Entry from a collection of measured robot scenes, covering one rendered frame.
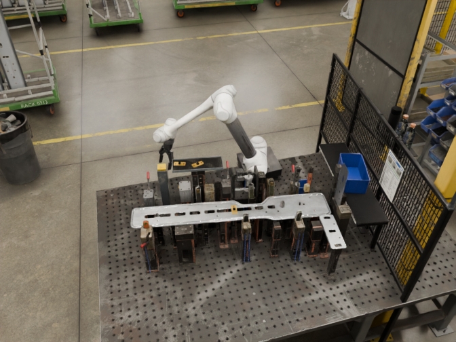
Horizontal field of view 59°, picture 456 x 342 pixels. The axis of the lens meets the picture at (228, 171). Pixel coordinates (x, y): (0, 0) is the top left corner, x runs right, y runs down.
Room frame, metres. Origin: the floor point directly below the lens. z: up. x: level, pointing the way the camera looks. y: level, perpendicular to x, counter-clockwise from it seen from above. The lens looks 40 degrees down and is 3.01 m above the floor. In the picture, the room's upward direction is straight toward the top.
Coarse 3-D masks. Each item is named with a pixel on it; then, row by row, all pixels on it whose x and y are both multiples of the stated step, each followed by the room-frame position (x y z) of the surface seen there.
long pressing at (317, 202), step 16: (144, 208) 1.97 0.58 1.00; (160, 208) 1.97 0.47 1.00; (176, 208) 1.97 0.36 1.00; (192, 208) 1.97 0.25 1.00; (208, 208) 1.97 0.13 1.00; (224, 208) 1.97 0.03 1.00; (272, 208) 1.97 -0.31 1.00; (288, 208) 1.97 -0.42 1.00; (304, 208) 1.97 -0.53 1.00; (320, 208) 1.97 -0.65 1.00; (160, 224) 1.82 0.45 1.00; (176, 224) 1.83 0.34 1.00; (192, 224) 1.83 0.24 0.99
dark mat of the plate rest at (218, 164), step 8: (176, 160) 2.31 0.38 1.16; (184, 160) 2.31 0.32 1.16; (192, 160) 2.31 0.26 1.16; (200, 160) 2.31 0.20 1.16; (208, 160) 2.31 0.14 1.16; (216, 160) 2.31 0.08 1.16; (176, 168) 2.21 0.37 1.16; (184, 168) 2.21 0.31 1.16; (192, 168) 2.21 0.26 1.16; (200, 168) 2.21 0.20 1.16
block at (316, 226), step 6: (312, 222) 1.86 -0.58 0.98; (318, 222) 1.86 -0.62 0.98; (312, 228) 1.81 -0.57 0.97; (318, 228) 1.81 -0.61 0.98; (312, 234) 1.80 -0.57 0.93; (318, 234) 1.79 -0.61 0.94; (312, 240) 1.79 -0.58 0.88; (318, 240) 1.79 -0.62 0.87; (306, 246) 1.86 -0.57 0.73; (312, 246) 1.79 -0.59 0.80; (318, 246) 1.80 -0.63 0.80; (306, 252) 1.82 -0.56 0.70; (312, 252) 1.79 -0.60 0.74
